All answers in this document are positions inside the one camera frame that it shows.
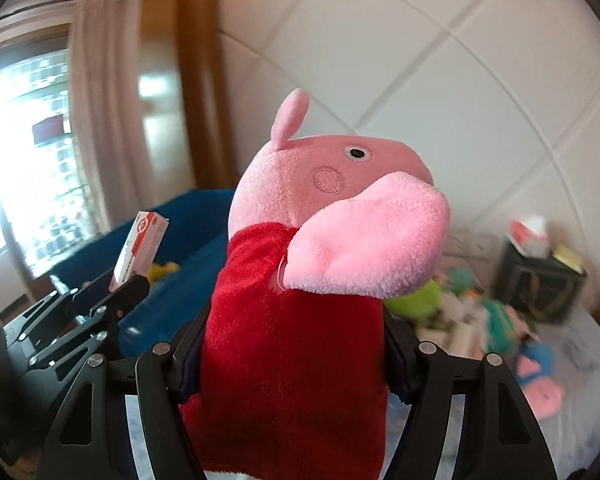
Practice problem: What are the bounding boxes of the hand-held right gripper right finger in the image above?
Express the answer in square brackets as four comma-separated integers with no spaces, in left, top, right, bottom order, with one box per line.
[382,312,558,480]

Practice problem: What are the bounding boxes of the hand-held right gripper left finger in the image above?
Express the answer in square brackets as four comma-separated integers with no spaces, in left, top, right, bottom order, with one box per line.
[32,317,211,480]

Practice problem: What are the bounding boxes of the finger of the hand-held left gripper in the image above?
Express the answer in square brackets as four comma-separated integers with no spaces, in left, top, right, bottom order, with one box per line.
[0,272,116,346]
[27,275,152,376]

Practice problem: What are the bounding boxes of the slim white red box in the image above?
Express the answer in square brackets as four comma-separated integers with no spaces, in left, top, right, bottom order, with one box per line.
[109,212,171,292]

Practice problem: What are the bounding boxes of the blue storage container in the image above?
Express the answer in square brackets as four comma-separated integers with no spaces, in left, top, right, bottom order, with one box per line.
[50,189,238,358]

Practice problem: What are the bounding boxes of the pig plush red dress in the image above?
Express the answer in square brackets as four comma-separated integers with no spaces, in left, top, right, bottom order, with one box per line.
[180,87,452,480]

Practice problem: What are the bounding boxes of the pig plush blue outfit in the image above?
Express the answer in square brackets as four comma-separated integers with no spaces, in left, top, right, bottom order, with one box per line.
[512,342,566,421]

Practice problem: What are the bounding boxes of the yellow plastic toy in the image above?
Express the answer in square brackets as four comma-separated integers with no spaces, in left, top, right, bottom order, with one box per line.
[147,261,181,283]

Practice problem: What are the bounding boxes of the green plush toy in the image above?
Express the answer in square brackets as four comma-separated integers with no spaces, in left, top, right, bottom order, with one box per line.
[384,280,443,318]

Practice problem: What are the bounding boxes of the window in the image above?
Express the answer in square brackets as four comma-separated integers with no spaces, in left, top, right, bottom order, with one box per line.
[0,45,96,271]

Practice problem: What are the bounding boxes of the tissue pack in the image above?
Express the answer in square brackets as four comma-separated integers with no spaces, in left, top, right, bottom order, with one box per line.
[509,216,551,259]

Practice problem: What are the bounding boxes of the white curtain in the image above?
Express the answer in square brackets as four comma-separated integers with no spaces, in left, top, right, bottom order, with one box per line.
[67,0,153,233]

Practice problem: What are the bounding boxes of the yellow notepad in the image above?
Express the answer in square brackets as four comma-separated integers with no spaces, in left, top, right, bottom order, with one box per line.
[552,245,586,273]

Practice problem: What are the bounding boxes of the dark gift bag gold handles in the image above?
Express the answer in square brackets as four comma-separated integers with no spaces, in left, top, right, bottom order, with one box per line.
[495,245,588,325]

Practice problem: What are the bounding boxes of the wooden headboard post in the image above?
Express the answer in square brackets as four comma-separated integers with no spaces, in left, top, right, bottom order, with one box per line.
[140,0,238,193]

